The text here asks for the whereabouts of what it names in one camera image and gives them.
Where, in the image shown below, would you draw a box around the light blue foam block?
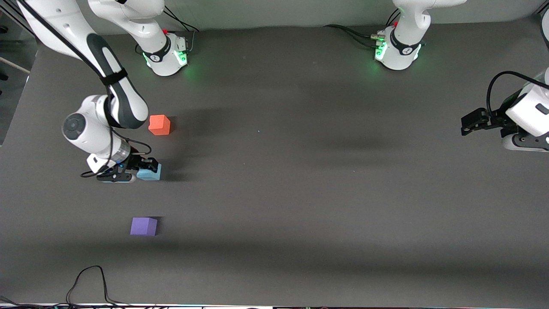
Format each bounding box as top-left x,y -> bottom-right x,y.
137,163 -> 163,181

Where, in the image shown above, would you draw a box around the orange foam block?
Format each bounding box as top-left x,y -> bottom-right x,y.
148,115 -> 171,136

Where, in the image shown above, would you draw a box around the purple foam block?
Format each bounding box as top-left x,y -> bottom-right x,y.
130,217 -> 158,236

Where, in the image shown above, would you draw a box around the dark grey table mat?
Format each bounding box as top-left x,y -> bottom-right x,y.
0,15 -> 549,308

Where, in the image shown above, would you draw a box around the thin pale rod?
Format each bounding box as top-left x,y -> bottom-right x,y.
0,57 -> 31,74

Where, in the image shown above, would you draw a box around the black left arm wrist cable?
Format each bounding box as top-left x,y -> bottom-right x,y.
486,70 -> 549,118

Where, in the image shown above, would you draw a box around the black looped cable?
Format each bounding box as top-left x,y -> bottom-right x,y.
66,265 -> 129,308

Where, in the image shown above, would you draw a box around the black left arm base cables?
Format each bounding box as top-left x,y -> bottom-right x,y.
323,9 -> 401,50

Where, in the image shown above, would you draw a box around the aluminium frame rail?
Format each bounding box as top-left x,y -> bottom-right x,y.
0,0 -> 45,36

